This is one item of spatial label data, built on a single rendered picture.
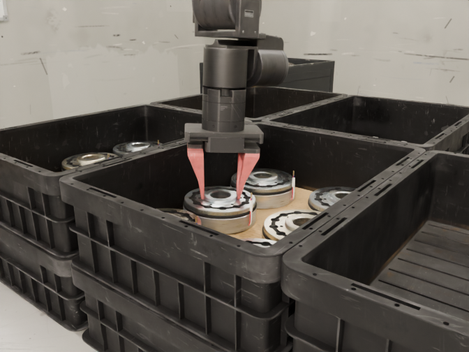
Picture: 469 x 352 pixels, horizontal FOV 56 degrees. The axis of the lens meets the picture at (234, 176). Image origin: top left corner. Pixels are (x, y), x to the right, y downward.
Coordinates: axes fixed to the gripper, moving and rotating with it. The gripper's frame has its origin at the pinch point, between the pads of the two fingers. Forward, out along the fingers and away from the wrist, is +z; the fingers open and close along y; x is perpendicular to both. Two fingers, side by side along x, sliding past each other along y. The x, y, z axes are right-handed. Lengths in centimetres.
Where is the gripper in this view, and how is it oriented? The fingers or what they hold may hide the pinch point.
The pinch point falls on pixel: (220, 192)
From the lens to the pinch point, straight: 62.5
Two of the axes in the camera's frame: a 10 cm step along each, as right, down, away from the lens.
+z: -0.4, 9.6, 2.9
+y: -9.9, -0.1, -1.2
